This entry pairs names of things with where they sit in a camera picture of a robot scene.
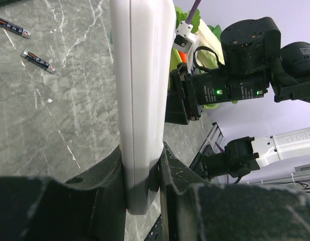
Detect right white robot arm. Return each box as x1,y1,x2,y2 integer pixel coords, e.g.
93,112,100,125
165,17,310,180

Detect white remote control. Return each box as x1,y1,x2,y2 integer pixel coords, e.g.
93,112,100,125
110,1,176,215

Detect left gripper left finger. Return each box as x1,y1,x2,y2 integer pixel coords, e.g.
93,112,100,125
0,148,126,240

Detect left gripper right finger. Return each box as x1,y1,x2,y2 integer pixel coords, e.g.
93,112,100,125
146,146,310,240

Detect large bok choy toy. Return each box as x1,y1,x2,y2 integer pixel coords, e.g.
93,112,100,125
170,6,225,109

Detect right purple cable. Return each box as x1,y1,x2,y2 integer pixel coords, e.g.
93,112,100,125
186,0,203,26

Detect small dark battery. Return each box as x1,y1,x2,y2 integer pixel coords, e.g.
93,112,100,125
21,50,56,74

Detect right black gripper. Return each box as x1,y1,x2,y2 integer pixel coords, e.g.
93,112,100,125
165,69,270,125

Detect orange carrot toy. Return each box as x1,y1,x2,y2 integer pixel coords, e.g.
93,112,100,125
178,51,187,63

